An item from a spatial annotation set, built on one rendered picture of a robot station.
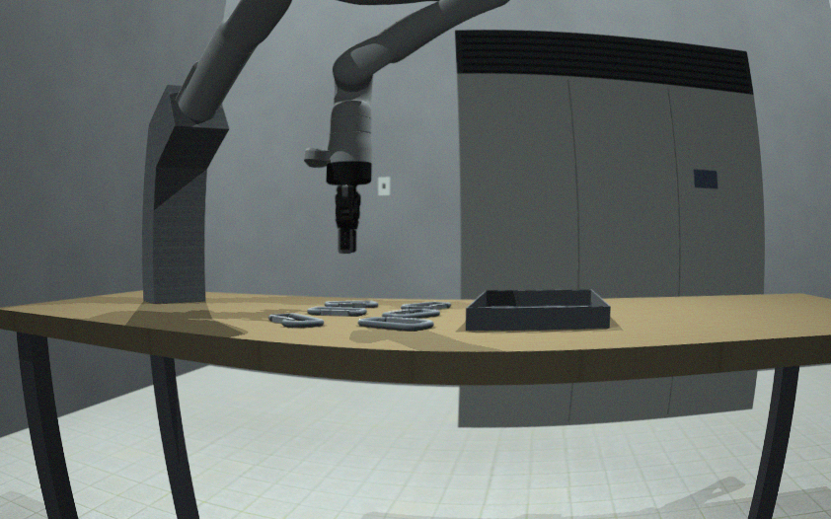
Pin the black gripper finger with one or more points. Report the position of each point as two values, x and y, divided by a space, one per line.
344 199
355 221

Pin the grey carabiner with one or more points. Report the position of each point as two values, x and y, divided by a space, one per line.
352 304
337 311
288 320
413 313
405 324
427 305

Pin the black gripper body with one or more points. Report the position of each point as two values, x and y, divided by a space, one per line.
349 173

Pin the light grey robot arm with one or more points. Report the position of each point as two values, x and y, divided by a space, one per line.
211 78

